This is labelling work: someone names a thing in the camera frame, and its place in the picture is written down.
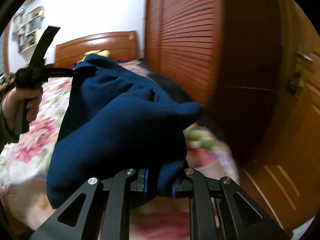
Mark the yellow Pikachu plush toy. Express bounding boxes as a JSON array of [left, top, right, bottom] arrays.
[[84, 50, 110, 57]]

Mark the navy blue suit jacket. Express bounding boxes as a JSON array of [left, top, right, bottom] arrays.
[[46, 54, 204, 209]]

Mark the floral bed blanket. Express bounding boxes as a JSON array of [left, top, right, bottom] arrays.
[[0, 59, 241, 240]]

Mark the person's left hand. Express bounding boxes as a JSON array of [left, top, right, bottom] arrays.
[[2, 88, 43, 132]]

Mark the wooden bed headboard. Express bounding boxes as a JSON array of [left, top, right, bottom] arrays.
[[54, 31, 140, 68]]

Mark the louvered wooden wardrobe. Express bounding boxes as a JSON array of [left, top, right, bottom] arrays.
[[144, 0, 283, 161]]

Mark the wooden room door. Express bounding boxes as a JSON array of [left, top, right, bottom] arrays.
[[242, 0, 319, 235]]

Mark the white wall shelf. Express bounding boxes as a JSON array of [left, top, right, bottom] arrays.
[[12, 6, 44, 53]]

